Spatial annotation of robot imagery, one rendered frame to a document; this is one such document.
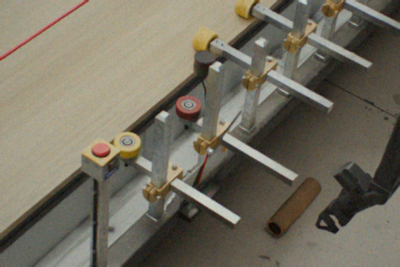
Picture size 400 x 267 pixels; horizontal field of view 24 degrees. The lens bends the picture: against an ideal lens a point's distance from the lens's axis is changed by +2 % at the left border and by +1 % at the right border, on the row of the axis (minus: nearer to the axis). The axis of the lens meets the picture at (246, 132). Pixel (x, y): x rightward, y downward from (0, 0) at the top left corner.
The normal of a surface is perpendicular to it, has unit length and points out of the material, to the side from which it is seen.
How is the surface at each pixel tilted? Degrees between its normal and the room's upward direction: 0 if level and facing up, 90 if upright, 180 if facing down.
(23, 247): 90
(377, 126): 0
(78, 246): 0
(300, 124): 0
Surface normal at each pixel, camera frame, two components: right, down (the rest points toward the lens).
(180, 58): 0.12, -0.69
